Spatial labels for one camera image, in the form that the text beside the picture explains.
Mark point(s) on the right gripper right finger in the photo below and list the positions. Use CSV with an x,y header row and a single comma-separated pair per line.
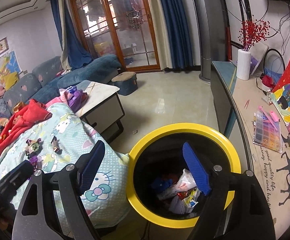
x,y
213,182

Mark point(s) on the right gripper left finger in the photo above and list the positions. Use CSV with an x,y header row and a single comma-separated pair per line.
x,y
73,181

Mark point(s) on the clear white plastic bag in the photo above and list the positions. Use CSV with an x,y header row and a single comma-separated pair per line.
x,y
185,183

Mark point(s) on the dark chocolate bar wrapper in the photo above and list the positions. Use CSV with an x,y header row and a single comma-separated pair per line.
x,y
55,145

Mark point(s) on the green purple wrapper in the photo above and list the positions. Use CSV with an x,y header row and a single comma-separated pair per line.
x,y
33,147

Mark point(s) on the yellow white snack bag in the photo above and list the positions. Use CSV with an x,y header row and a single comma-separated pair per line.
x,y
191,200

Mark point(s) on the red snack wrapper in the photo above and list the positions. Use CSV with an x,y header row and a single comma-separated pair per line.
x,y
183,195

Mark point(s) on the large white foam net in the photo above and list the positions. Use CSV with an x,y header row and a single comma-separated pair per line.
x,y
177,206

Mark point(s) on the blue plastic wrapper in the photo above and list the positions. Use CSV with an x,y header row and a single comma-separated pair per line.
x,y
161,185

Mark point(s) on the colourful bead box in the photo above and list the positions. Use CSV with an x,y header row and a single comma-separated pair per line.
x,y
267,132

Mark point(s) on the white coffee table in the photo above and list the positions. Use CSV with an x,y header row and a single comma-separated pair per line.
x,y
102,109

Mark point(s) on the red blanket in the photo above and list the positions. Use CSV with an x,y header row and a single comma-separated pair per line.
x,y
33,113

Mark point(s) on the purple cloth pile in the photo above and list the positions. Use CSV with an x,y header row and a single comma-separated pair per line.
x,y
75,98

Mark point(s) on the grey blue sofa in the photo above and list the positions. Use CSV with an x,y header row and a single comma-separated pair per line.
x,y
42,84

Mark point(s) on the blue round ottoman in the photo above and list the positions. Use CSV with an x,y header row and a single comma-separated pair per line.
x,y
126,82

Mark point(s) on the white ribbed vase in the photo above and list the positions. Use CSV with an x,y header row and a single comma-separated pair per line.
x,y
243,64

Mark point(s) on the blue curtain left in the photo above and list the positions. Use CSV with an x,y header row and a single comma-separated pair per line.
x,y
73,54

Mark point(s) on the blue curtain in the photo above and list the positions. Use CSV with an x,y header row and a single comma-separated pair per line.
x,y
73,54
178,34

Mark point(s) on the china map poster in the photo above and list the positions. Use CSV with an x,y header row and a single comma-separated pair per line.
x,y
9,70

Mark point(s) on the blue curtain right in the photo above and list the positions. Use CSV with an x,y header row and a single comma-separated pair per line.
x,y
178,34

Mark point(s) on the wooden glass sliding door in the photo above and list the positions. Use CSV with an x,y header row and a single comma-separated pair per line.
x,y
120,27

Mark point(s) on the grey tower air conditioner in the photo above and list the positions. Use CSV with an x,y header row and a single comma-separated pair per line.
x,y
212,33

